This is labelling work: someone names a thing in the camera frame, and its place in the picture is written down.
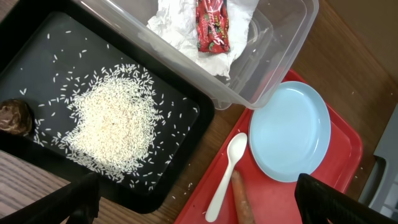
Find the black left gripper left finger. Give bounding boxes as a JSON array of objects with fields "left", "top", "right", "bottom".
[{"left": 1, "top": 173, "right": 100, "bottom": 224}]

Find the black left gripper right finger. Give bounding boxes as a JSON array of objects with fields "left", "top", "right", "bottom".
[{"left": 295, "top": 173, "right": 397, "bottom": 224}]

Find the pile of white rice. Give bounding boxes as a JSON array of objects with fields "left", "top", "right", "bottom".
[{"left": 27, "top": 61, "right": 172, "bottom": 183}]

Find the brown food scrap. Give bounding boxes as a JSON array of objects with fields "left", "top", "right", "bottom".
[{"left": 1, "top": 99, "right": 33, "bottom": 135}]

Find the red candy wrapper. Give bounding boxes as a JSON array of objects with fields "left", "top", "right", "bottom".
[{"left": 196, "top": 0, "right": 230, "bottom": 54}]

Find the white paper napkin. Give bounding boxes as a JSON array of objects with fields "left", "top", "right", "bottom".
[{"left": 147, "top": 0, "right": 258, "bottom": 80}]

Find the black food waste tray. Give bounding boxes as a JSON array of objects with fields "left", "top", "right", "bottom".
[{"left": 1, "top": 1, "right": 215, "bottom": 214}]

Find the clear plastic waste bin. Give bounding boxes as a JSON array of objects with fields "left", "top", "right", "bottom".
[{"left": 78, "top": 0, "right": 319, "bottom": 110}]

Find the light blue plate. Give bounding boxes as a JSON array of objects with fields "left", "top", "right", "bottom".
[{"left": 249, "top": 81, "right": 331, "bottom": 182}]

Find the orange carrot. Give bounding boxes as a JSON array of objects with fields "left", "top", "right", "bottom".
[{"left": 231, "top": 170, "right": 256, "bottom": 224}]

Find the white plastic spoon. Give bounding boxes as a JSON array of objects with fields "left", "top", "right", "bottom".
[{"left": 205, "top": 133, "right": 248, "bottom": 223}]

